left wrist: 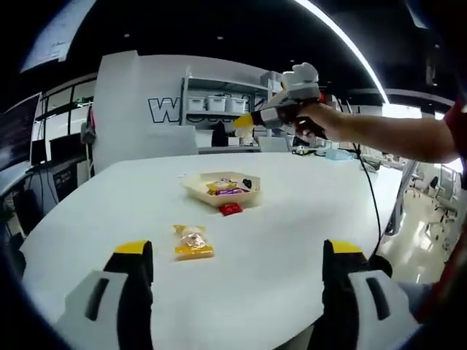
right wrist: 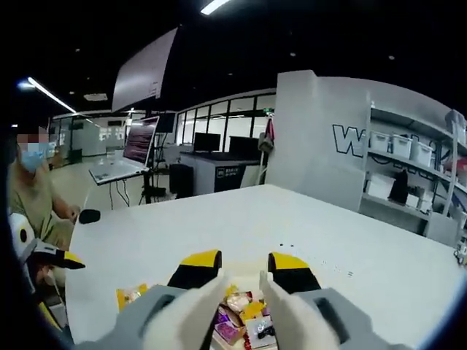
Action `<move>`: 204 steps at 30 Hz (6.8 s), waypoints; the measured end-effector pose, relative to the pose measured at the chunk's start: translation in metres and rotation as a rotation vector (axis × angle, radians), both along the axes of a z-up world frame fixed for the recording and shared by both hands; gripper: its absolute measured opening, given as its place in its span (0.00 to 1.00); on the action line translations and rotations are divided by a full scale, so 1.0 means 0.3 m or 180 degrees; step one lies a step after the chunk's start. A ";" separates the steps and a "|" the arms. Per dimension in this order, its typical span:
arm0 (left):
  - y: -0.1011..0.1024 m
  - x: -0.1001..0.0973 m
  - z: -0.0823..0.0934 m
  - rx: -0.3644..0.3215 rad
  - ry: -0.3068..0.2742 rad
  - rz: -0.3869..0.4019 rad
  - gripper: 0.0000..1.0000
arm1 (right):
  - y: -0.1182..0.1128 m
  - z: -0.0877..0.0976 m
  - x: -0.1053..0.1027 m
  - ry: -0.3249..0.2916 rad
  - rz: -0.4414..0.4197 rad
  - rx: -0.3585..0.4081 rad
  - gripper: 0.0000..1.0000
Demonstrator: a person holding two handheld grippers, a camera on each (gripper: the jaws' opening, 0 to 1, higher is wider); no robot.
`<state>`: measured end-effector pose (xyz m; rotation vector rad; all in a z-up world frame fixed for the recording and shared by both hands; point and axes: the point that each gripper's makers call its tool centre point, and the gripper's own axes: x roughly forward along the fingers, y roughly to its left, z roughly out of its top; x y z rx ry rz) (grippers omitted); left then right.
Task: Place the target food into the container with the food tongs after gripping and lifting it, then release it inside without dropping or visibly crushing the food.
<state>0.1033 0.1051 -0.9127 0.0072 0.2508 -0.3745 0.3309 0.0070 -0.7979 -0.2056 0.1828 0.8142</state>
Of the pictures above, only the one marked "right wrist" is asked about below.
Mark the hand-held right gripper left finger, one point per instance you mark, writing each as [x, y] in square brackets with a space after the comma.
[193, 277]

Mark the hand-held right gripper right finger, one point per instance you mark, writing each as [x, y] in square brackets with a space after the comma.
[292, 280]

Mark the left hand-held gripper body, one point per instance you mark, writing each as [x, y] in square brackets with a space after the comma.
[20, 233]

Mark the white food tongs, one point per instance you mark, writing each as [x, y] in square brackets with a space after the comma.
[182, 317]

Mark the beige hexagonal paper container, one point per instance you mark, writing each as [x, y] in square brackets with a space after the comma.
[244, 282]

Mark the yellow food packet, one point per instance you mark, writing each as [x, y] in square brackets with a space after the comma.
[252, 311]
[131, 297]

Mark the large purple food packet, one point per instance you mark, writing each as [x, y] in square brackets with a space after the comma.
[228, 326]

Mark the black pouch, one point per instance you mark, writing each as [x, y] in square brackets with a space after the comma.
[90, 216]

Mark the black computer tower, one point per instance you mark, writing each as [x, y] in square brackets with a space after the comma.
[181, 180]

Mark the black tripod stand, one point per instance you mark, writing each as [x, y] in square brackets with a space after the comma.
[153, 186]

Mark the grey metal shelving unit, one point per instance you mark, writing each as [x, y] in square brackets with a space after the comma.
[394, 204]

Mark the black monitor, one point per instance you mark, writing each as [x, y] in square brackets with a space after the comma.
[247, 144]
[207, 142]

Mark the black bag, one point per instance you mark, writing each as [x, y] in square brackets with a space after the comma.
[398, 187]

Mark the laptop on stand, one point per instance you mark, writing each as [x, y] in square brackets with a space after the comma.
[140, 142]

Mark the white lettered partition panel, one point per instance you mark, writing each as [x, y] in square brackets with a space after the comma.
[313, 138]

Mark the row of white storage bins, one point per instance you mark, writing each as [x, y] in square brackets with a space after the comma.
[401, 144]

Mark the hanging projector screen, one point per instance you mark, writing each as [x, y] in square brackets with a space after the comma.
[142, 69]

